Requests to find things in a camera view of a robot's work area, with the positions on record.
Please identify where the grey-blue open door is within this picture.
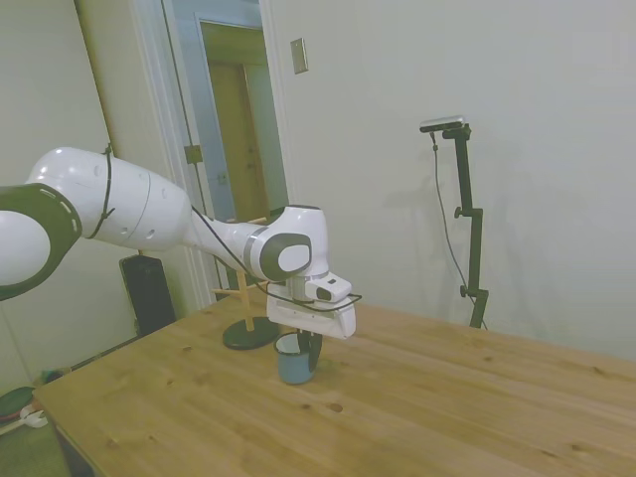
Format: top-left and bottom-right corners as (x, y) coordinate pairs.
(163, 0), (230, 299)

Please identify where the wooden hallway door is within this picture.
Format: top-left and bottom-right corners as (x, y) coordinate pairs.
(208, 62), (270, 225)

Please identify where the white floor item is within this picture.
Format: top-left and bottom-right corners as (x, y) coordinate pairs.
(19, 404), (50, 429)

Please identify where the white closet door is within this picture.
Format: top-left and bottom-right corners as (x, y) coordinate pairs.
(0, 0), (143, 394)

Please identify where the black camera stand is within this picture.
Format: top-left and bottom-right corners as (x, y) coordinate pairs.
(441, 123), (491, 330)

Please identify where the dark floor rod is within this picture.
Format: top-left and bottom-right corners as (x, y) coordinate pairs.
(69, 337), (143, 373)

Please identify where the blue enamel mug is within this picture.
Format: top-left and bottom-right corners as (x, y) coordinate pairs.
(273, 332), (319, 387)

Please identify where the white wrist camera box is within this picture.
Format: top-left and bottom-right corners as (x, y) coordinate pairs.
(304, 276), (353, 303)

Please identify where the green floor item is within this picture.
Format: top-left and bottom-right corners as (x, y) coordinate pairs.
(0, 386), (36, 418)

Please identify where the grey exterior camera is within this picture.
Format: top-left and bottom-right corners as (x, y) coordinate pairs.
(419, 114), (468, 134)

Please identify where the wooden mug tree black base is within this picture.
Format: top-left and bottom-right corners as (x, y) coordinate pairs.
(211, 214), (279, 351)

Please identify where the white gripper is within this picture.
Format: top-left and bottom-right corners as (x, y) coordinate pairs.
(266, 295), (358, 374)

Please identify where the black speaker box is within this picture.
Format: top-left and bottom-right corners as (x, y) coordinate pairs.
(118, 251), (177, 339)

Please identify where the metal wall switch plate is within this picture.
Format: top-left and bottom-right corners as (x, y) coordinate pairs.
(290, 37), (309, 76)

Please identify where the white door frame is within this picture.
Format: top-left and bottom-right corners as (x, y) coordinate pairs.
(126, 0), (309, 319)

